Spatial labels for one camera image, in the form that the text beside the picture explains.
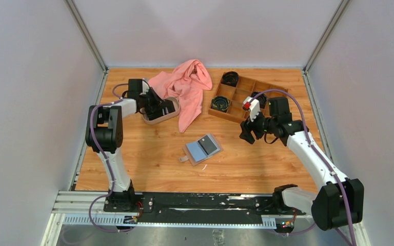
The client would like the beige oval card tray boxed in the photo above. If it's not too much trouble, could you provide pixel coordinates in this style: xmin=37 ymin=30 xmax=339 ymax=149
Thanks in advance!
xmin=142 ymin=97 xmax=181 ymax=125

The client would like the rolled belt front left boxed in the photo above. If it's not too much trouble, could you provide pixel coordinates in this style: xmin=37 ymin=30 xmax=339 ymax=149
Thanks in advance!
xmin=210 ymin=96 xmax=230 ymax=113

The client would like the pink card holder wallet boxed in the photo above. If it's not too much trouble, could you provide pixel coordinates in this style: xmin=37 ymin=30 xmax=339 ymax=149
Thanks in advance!
xmin=179 ymin=134 xmax=223 ymax=166

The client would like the pink cloth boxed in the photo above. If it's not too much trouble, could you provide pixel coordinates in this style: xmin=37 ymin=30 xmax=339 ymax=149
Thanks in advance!
xmin=148 ymin=59 xmax=213 ymax=133

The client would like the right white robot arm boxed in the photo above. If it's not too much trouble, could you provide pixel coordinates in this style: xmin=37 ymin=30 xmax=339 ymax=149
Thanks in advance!
xmin=240 ymin=97 xmax=364 ymax=231

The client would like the rolled belt back left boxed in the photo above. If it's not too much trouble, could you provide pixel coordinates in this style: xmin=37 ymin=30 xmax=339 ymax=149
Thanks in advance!
xmin=221 ymin=71 xmax=240 ymax=87

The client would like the black VIP credit card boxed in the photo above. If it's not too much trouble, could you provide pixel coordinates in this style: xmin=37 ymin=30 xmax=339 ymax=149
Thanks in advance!
xmin=198 ymin=135 xmax=219 ymax=156

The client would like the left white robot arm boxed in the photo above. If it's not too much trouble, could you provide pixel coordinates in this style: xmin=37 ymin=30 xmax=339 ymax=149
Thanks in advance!
xmin=85 ymin=78 xmax=180 ymax=212

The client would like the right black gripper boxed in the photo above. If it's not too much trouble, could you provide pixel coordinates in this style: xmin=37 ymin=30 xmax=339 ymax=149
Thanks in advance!
xmin=239 ymin=107 xmax=277 ymax=145

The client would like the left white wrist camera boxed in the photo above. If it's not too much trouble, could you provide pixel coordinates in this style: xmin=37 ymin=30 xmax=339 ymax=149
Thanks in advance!
xmin=140 ymin=79 xmax=150 ymax=95

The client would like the wooden divided tray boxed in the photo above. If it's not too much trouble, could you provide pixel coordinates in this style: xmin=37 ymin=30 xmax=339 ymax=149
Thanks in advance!
xmin=208 ymin=71 xmax=288 ymax=123

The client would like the rolled belt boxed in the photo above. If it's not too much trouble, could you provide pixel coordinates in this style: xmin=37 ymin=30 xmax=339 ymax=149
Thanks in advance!
xmin=221 ymin=71 xmax=240 ymax=87
xmin=210 ymin=96 xmax=230 ymax=113
xmin=250 ymin=91 xmax=268 ymax=109

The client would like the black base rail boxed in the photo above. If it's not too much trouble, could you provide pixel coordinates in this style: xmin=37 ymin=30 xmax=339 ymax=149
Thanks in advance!
xmin=98 ymin=192 xmax=306 ymax=229

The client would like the rolled belt middle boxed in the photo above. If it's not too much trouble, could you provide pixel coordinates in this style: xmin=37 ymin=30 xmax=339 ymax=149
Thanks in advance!
xmin=250 ymin=91 xmax=268 ymax=109

